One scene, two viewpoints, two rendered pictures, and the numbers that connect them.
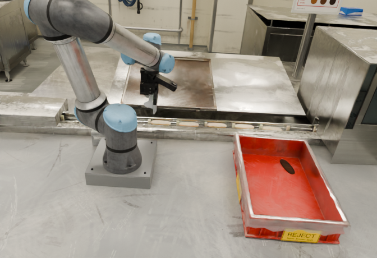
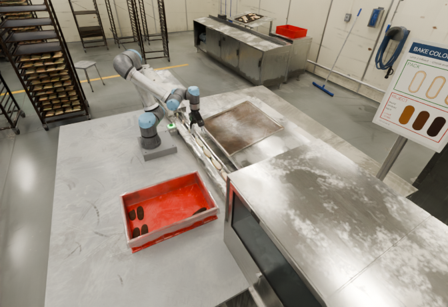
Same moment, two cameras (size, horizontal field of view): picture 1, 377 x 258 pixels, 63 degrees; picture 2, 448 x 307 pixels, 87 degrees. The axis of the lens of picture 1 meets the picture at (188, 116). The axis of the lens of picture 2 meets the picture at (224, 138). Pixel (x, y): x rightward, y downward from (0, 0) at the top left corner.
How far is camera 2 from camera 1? 1.51 m
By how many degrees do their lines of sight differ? 52
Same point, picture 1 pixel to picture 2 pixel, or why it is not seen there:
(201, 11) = not seen: outside the picture
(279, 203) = (157, 215)
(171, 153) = (179, 158)
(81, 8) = (116, 63)
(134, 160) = (146, 143)
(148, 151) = (164, 147)
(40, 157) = not seen: hidden behind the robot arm
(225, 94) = (251, 153)
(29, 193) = (127, 132)
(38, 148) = not seen: hidden behind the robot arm
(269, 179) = (179, 206)
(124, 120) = (140, 121)
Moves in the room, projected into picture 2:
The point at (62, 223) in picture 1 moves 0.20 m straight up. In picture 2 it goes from (113, 147) to (106, 125)
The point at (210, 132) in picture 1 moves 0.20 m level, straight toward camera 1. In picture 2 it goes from (203, 163) to (175, 170)
